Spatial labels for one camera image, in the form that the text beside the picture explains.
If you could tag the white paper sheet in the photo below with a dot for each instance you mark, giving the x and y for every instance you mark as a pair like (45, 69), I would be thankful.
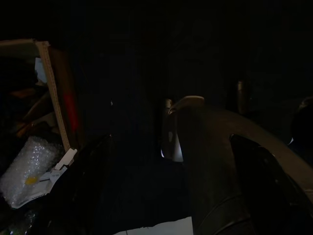
(166, 227)

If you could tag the bubble wrap sheet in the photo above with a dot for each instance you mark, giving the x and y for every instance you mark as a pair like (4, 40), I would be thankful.
(29, 166)

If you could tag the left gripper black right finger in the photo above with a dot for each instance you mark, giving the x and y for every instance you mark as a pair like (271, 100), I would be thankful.
(269, 191)

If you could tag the silver left robot leg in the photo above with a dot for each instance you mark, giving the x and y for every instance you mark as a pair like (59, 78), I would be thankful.
(207, 159)

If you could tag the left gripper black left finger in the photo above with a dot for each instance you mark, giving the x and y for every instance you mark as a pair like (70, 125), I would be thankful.
(80, 195)

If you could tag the brown cardboard box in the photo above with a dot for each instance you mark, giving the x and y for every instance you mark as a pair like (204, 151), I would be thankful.
(66, 98)

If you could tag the white printed paper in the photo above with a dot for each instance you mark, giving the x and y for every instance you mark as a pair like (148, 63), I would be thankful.
(41, 186)

